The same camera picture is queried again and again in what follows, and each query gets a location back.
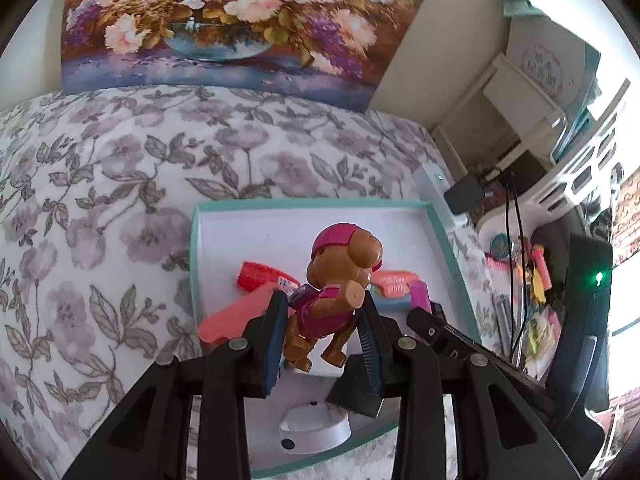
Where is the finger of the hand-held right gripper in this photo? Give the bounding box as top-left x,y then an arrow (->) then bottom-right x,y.
406,301 -> 549,411

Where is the white hair claw clip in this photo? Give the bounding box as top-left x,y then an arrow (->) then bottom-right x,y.
278,407 -> 351,455

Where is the pile of colourful small toys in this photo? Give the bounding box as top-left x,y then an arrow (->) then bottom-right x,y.
520,265 -> 563,376

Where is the white openwork chair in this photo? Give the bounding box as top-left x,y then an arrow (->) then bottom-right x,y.
475,77 -> 633,241

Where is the white side table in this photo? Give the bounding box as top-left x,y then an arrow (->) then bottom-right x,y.
432,52 -> 571,176

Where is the teal cardboard box tray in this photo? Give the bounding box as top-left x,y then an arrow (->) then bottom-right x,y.
189,200 -> 482,480

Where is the pink toy dog figure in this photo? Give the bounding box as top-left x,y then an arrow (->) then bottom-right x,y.
281,224 -> 386,373

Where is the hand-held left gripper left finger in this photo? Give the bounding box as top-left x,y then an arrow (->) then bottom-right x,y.
62,290 -> 291,480

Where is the white power strip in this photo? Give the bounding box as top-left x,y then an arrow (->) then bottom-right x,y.
411,164 -> 468,231

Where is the white teal-edged box lid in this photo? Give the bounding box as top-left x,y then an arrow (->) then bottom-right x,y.
502,0 -> 601,161

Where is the black cable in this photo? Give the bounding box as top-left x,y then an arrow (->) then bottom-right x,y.
502,172 -> 518,361
510,172 -> 528,356

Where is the pink marker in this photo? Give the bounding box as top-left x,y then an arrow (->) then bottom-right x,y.
530,244 -> 551,291

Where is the round colourful disc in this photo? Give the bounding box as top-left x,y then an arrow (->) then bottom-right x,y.
487,234 -> 516,261

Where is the grey floral blanket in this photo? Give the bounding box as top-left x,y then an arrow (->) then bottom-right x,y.
0,85 -> 481,480

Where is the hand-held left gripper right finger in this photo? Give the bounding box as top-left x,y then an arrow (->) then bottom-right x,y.
360,299 -> 583,480

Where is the small orange blue toy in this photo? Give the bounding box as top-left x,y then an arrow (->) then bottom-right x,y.
372,270 -> 418,311

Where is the pink plastic toy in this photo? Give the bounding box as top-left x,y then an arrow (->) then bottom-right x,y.
410,280 -> 432,313

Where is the black power adapter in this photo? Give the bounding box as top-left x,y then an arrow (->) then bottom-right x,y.
444,176 -> 485,215

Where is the red glue bottle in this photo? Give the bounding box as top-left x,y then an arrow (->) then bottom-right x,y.
236,260 -> 301,295

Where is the large orange blue toy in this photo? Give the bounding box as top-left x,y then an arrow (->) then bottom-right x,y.
197,287 -> 275,347

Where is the floral still-life painting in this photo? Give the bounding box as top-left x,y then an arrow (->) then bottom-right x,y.
60,0 -> 448,113

